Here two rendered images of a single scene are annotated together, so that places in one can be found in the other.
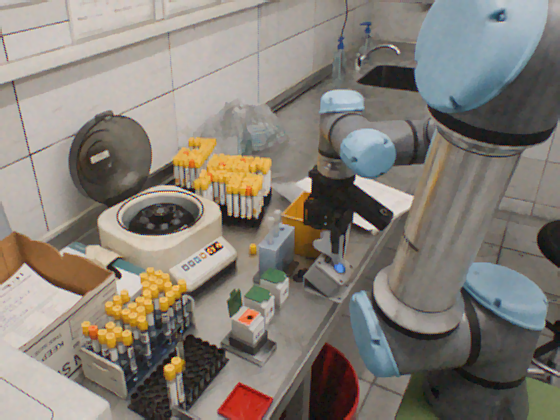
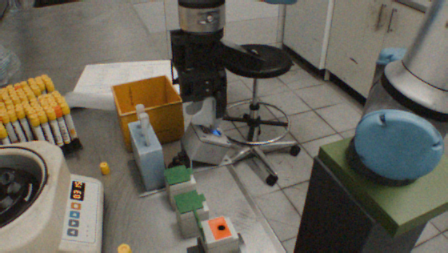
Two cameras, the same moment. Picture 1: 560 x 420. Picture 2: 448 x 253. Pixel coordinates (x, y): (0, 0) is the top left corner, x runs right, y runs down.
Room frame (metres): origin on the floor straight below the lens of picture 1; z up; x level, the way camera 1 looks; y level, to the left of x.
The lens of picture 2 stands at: (0.51, 0.23, 1.35)
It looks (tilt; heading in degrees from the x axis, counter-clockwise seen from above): 36 degrees down; 306
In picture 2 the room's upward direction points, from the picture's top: straight up
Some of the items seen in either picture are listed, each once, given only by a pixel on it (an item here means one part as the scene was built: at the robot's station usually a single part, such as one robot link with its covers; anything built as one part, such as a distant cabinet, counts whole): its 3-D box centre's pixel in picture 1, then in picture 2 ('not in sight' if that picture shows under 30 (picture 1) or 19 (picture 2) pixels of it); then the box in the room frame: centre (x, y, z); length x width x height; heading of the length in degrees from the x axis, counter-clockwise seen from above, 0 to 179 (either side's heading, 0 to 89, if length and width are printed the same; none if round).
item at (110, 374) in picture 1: (141, 335); not in sight; (0.70, 0.18, 0.91); 0.20 x 0.10 x 0.07; 147
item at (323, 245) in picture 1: (327, 247); (206, 117); (0.85, -0.19, 0.99); 0.06 x 0.03 x 0.09; 57
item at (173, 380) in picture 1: (178, 359); not in sight; (0.63, 0.10, 0.93); 0.17 x 0.09 x 0.11; 147
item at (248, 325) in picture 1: (247, 329); (218, 241); (0.70, -0.02, 0.92); 0.05 x 0.04 x 0.06; 55
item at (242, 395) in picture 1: (245, 405); not in sight; (0.57, -0.01, 0.88); 0.07 x 0.07 x 0.01; 57
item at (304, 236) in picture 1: (317, 226); (147, 112); (1.03, -0.20, 0.93); 0.13 x 0.13 x 0.10; 59
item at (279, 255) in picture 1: (276, 255); (147, 156); (0.92, -0.09, 0.92); 0.10 x 0.07 x 0.10; 150
